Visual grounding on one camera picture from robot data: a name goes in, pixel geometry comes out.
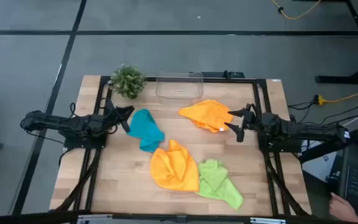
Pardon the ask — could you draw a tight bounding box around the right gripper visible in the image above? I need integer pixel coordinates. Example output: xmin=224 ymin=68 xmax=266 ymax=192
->
xmin=224 ymin=104 xmax=262 ymax=143

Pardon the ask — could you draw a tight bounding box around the clear plastic bin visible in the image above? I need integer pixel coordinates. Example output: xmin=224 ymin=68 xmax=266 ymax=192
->
xmin=155 ymin=71 xmax=204 ymax=100

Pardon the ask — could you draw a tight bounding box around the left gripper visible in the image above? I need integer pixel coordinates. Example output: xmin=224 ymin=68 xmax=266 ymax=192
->
xmin=103 ymin=99 xmax=135 ymax=134

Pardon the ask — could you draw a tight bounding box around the black aluminium table frame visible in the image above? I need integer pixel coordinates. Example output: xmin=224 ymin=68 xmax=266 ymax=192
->
xmin=50 ymin=74 xmax=312 ymax=218

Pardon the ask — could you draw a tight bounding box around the teal microfiber towel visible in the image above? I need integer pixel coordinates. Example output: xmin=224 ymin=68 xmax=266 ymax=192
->
xmin=126 ymin=108 xmax=166 ymax=153

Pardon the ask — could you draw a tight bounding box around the green microfiber towel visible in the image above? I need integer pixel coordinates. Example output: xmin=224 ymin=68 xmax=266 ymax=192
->
xmin=195 ymin=159 xmax=245 ymax=211

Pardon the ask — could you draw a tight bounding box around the orange microfiber towel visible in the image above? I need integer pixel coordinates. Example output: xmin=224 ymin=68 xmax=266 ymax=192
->
xmin=178 ymin=99 xmax=234 ymax=134
xmin=149 ymin=139 xmax=200 ymax=192

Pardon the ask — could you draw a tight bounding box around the black desk leg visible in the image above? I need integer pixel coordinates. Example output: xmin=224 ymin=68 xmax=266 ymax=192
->
xmin=314 ymin=0 xmax=358 ymax=85

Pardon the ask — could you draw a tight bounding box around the black floor cable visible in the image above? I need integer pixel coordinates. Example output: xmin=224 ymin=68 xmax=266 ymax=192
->
xmin=287 ymin=95 xmax=320 ymax=110

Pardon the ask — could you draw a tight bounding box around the silver metal bracket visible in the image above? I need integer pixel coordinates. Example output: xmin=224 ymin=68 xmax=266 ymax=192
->
xmin=249 ymin=217 xmax=287 ymax=224
xmin=76 ymin=213 xmax=114 ymax=224

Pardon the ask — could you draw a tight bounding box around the yellow extension cord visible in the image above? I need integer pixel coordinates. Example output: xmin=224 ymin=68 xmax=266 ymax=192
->
xmin=314 ymin=91 xmax=358 ymax=106

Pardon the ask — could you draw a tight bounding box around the white cardboard box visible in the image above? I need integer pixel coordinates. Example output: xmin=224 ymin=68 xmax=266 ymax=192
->
xmin=301 ymin=139 xmax=338 ymax=183

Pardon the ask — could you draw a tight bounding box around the person's hand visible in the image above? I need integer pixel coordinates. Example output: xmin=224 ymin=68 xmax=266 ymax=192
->
xmin=328 ymin=192 xmax=358 ymax=223

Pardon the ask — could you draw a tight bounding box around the yellow floor cable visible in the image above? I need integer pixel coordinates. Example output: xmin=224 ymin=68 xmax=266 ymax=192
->
xmin=270 ymin=0 xmax=322 ymax=21

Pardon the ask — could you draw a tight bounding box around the small potted green plant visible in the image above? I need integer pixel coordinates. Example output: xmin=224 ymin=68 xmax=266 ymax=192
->
xmin=109 ymin=63 xmax=147 ymax=100

